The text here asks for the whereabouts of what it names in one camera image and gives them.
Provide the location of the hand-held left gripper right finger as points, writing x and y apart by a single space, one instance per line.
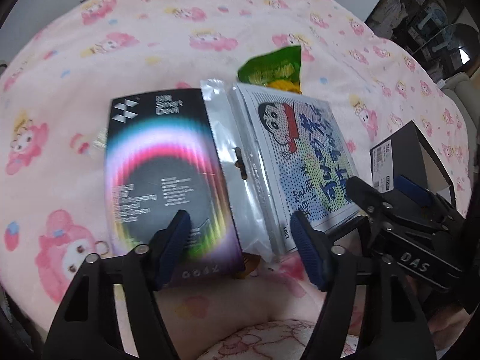
307 247

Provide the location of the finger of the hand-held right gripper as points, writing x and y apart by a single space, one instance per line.
363 195
414 191

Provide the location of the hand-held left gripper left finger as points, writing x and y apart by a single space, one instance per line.
172 247

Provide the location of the black cardboard box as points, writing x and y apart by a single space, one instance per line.
412 132

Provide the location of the cartoon boy printed packet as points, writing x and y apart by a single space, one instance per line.
300 138

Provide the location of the black rainbow screen protector box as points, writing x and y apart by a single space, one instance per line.
157 150

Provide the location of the silver clear plastic packet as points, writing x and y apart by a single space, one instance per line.
225 127

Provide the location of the grey ribbed padded rim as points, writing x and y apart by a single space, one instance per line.
459 90

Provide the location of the green snack packet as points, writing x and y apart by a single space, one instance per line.
270 67

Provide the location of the dark storage shelf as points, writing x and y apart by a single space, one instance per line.
423 3

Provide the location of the pink cartoon printed blanket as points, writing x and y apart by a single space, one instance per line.
150 26

